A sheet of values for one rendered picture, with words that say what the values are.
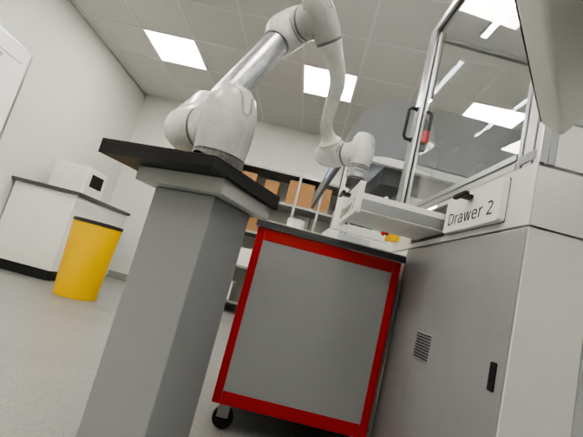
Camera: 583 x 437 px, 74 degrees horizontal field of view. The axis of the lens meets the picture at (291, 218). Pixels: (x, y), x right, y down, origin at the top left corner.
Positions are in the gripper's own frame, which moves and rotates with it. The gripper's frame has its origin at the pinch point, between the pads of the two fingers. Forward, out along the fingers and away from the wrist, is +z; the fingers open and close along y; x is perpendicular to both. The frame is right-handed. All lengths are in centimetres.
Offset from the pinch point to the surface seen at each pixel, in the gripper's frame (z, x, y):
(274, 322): 43.8, -18.9, 14.6
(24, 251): 62, -265, -222
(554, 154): -13, 31, 79
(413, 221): 0.1, 16.1, 37.7
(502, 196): -4, 26, 71
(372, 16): -196, 0, -124
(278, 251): 18.8, -24.1, 14.7
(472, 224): 2, 25, 59
